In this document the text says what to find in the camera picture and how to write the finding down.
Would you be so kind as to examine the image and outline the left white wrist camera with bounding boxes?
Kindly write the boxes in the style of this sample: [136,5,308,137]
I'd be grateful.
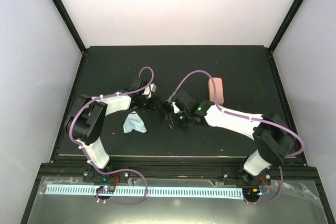
[142,83,156,98]

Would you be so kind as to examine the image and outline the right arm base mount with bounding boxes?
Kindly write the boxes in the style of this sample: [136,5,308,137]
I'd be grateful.
[223,166,271,186]

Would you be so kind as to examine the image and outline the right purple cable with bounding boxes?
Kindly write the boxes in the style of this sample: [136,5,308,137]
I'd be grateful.
[169,69,307,206]

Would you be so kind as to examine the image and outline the black glasses case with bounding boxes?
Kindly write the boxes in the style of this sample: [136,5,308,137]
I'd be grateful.
[159,101,175,130]

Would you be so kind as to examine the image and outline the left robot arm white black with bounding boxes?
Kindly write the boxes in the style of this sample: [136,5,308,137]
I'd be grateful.
[64,78,159,182]

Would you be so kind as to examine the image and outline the white slotted cable duct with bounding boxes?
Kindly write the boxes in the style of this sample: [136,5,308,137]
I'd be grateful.
[45,185,244,200]

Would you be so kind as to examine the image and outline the right circuit board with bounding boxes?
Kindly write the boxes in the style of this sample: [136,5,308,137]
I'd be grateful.
[243,188,270,196]

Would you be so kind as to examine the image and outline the left circuit board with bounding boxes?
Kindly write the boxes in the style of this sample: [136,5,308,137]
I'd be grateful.
[96,185,116,194]

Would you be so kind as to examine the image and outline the left black frame post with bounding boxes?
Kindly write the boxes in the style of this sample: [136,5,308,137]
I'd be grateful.
[52,0,86,53]

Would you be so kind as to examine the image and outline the pink glasses case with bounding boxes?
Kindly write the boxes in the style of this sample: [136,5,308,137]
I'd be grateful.
[208,78,224,105]

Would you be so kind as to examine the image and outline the circuit board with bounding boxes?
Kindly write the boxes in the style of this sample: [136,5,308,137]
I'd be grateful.
[96,185,116,194]
[243,188,270,196]

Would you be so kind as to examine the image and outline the clear plastic sheet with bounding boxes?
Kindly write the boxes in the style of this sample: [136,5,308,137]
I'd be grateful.
[28,178,327,223]

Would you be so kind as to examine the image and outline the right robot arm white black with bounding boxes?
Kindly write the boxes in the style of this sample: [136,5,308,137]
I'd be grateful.
[165,90,294,185]

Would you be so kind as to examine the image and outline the black frame post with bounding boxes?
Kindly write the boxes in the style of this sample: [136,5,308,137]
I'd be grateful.
[52,0,86,53]
[268,0,304,54]

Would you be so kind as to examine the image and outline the right black frame post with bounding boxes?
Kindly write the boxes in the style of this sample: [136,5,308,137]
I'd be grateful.
[268,0,304,54]

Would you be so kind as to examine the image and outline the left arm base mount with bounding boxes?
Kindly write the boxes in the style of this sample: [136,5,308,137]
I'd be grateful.
[82,165,130,184]

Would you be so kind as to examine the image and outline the light blue cleaning cloth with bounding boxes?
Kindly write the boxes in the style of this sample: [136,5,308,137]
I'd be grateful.
[123,112,147,133]

